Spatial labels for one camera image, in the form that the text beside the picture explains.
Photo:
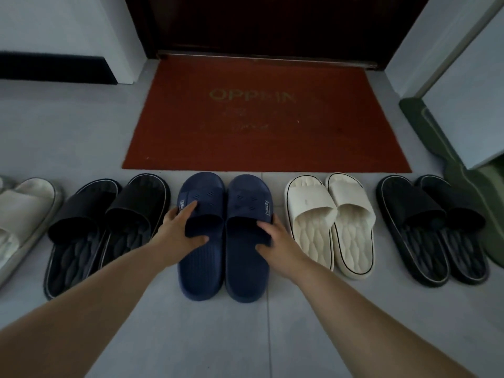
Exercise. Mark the white slipper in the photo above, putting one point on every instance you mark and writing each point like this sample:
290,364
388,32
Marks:
354,240
311,228

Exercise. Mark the beige slipper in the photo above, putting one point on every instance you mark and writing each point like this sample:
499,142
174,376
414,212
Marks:
23,220

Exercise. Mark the person's right forearm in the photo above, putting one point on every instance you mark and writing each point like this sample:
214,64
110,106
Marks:
374,330

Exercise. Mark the green floor mat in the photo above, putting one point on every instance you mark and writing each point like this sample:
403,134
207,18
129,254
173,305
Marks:
472,192

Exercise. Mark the dark brown door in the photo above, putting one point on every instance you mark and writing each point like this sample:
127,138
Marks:
275,23

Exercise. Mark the person's right hand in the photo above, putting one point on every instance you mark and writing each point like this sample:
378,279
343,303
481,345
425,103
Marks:
285,249

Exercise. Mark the white door panel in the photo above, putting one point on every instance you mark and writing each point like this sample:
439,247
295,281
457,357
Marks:
468,102

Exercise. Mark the navy blue slipper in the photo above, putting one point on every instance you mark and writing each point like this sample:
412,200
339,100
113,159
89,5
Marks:
200,271
244,271

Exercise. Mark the person's right thumb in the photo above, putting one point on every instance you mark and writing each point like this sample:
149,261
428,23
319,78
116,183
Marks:
264,248

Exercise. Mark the person's left hand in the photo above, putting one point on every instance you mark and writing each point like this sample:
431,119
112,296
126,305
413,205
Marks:
171,240

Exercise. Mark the black baseboard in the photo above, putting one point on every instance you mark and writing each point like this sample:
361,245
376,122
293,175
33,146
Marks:
55,67

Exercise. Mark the black slipper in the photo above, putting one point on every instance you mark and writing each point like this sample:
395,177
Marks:
464,247
134,220
74,251
417,240

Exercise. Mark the person's left forearm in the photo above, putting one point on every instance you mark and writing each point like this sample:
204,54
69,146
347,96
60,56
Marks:
90,310

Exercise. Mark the metal door threshold strip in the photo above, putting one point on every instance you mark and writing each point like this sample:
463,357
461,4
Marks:
267,58

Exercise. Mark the red doormat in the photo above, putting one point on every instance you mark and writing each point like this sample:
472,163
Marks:
267,129

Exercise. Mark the person's left thumb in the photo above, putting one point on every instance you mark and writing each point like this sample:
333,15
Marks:
198,242

